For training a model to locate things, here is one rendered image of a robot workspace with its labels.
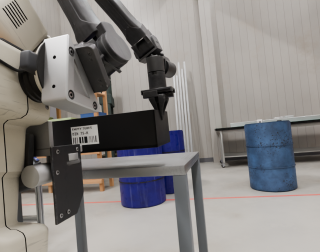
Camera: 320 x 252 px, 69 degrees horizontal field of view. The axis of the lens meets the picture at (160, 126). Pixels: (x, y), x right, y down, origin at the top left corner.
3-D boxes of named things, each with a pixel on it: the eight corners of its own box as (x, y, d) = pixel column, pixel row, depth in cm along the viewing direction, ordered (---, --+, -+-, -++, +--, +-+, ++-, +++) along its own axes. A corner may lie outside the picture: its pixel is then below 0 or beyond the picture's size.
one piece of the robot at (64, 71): (66, 99, 36) (67, 33, 38) (40, 103, 37) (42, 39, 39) (100, 112, 46) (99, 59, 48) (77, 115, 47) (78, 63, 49)
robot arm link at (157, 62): (142, 55, 75) (157, 50, 72) (153, 59, 81) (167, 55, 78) (144, 76, 75) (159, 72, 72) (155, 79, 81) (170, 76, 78)
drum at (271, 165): (291, 181, 360) (284, 120, 364) (305, 192, 299) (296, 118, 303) (247, 182, 376) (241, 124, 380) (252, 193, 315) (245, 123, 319)
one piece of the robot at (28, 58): (12, 100, 35) (27, 97, 35) (16, 33, 37) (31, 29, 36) (66, 116, 47) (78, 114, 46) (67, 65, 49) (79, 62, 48)
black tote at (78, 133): (2, 159, 83) (-1, 127, 83) (39, 152, 99) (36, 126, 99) (157, 147, 68) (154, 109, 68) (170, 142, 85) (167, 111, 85)
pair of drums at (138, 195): (192, 184, 400) (187, 128, 403) (170, 209, 277) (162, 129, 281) (149, 185, 426) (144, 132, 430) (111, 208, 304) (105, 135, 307)
